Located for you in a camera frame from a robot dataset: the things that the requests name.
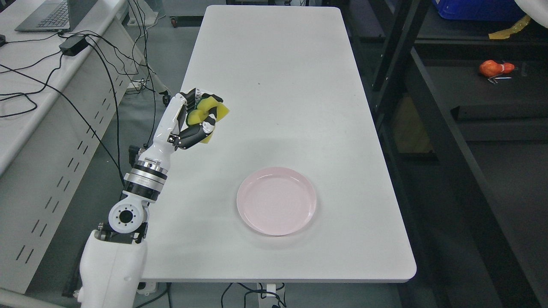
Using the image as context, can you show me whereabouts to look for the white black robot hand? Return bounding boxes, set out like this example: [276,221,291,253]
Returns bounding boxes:
[134,88,224,173]

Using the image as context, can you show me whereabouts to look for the green yellow sponge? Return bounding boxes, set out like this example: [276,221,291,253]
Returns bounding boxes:
[186,95,229,144]

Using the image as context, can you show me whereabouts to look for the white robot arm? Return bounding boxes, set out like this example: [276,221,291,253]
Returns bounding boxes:
[77,145,174,308]

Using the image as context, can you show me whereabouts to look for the black metal shelf rack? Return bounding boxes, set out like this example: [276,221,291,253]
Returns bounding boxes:
[341,0,547,308]

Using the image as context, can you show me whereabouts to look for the white power strip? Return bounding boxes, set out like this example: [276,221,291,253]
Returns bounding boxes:
[125,81,143,95]

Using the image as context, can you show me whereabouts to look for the white side desk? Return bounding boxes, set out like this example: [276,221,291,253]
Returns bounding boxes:
[0,0,142,294]

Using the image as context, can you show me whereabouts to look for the pink round plate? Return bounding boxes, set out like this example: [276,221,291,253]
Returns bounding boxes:
[235,166,318,236]

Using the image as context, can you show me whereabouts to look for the black power adapter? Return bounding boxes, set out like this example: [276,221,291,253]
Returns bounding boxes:
[59,35,89,56]

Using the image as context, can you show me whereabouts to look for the white table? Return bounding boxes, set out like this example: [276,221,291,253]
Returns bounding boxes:
[143,5,417,283]

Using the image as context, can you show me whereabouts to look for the grey laptop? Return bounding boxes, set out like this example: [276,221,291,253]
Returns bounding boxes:
[15,0,97,33]

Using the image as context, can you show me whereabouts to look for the blue plastic bin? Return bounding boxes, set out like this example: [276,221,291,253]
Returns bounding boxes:
[432,0,526,21]

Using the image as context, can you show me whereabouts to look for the yellow tape strip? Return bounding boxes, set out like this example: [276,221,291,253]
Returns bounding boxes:
[488,15,531,40]

